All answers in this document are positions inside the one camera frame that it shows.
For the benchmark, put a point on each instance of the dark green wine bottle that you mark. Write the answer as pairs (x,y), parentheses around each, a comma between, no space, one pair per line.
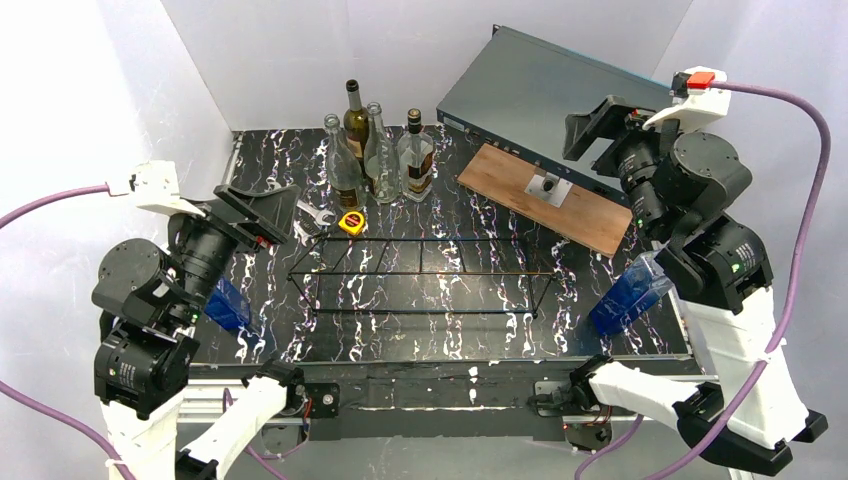
(355,122)

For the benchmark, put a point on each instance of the yellow tape measure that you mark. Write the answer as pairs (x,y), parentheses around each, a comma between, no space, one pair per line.
(352,223)

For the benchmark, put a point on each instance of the black wire wine rack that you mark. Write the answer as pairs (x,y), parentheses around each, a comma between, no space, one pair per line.
(422,276)

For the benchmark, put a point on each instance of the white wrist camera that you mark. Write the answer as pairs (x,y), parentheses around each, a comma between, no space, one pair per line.
(152,186)
(695,102)

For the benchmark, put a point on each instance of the square whisky bottle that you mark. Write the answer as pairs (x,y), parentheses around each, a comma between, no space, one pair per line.
(415,150)

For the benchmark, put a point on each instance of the tall clear glass bottle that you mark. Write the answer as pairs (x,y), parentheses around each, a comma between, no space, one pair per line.
(381,161)

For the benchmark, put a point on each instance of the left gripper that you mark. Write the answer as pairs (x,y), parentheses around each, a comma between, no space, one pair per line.
(245,219)

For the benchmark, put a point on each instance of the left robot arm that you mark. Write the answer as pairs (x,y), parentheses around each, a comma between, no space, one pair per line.
(149,296)

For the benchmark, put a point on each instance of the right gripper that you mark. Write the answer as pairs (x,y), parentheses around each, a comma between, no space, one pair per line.
(611,132)

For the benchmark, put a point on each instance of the clear bottle with dark label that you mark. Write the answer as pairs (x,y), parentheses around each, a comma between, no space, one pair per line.
(343,170)

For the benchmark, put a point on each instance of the grey rack server unit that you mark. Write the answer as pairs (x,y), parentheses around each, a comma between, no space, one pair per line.
(518,91)

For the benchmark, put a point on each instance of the metal bracket on board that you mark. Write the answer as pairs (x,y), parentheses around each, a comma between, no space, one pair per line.
(548,187)

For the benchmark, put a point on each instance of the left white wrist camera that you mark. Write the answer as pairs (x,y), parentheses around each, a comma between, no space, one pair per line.
(152,186)

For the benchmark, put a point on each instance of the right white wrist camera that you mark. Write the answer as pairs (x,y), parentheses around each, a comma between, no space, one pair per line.
(695,102)

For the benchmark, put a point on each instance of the wooden board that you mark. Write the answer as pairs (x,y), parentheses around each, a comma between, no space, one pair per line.
(585,217)

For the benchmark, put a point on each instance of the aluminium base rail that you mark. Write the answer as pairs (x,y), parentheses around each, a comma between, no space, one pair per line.
(203,404)

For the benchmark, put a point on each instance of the blue square bottle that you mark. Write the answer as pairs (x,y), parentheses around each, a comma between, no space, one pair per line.
(227,307)
(637,289)

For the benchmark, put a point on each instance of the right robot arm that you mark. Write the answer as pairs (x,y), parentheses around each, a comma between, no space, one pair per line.
(680,181)

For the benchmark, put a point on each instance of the silver open-end wrench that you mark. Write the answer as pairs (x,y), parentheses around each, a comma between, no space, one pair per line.
(321,217)

